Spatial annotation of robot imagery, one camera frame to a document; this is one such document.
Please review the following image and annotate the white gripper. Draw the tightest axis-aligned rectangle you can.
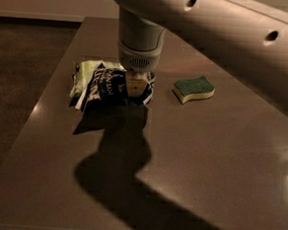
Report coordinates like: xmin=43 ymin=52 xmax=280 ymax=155
xmin=118 ymin=9 xmax=166 ymax=98

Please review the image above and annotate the blue Kettle chip bag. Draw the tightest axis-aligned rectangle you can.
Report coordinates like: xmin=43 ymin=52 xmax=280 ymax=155
xmin=74 ymin=67 xmax=155 ymax=112

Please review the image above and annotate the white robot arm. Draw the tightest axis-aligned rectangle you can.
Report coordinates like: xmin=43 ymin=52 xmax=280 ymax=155
xmin=114 ymin=0 xmax=288 ymax=115

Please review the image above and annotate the green jalapeno chip bag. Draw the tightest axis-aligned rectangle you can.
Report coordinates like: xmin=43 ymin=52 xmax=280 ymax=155
xmin=69 ymin=59 xmax=124 ymax=98

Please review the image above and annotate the green and yellow sponge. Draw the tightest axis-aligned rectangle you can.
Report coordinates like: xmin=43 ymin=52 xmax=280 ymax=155
xmin=173 ymin=75 xmax=215 ymax=104

